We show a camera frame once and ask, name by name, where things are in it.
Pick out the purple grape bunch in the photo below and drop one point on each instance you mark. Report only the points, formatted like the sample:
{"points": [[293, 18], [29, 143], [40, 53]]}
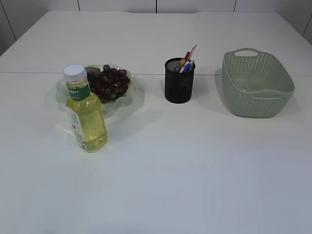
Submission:
{"points": [[108, 83]]}

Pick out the gold glitter pen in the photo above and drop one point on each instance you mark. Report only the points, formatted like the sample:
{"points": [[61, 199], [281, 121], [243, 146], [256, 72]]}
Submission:
{"points": [[182, 62]]}

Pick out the blue scissors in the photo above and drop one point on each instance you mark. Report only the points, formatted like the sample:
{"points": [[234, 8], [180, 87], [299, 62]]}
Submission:
{"points": [[191, 64]]}

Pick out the clear plastic ruler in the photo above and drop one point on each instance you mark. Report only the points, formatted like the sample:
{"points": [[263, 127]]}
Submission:
{"points": [[192, 52]]}

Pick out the yellow tea bottle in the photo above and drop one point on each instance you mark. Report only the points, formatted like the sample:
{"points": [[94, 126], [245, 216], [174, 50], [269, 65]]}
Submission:
{"points": [[85, 110]]}

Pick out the red glitter pen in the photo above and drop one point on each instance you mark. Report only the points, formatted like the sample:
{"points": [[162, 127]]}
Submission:
{"points": [[187, 56]]}

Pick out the pink scissors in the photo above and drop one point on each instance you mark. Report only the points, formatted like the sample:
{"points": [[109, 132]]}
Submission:
{"points": [[185, 68]]}

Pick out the green wavy glass plate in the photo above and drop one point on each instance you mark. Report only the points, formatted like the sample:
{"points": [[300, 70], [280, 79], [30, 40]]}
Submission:
{"points": [[121, 101]]}

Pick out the black mesh pen holder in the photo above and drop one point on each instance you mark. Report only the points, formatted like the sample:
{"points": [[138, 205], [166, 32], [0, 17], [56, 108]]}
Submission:
{"points": [[178, 86]]}

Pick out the green woven plastic basket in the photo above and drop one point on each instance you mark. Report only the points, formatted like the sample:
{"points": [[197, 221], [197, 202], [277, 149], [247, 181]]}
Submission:
{"points": [[256, 86]]}

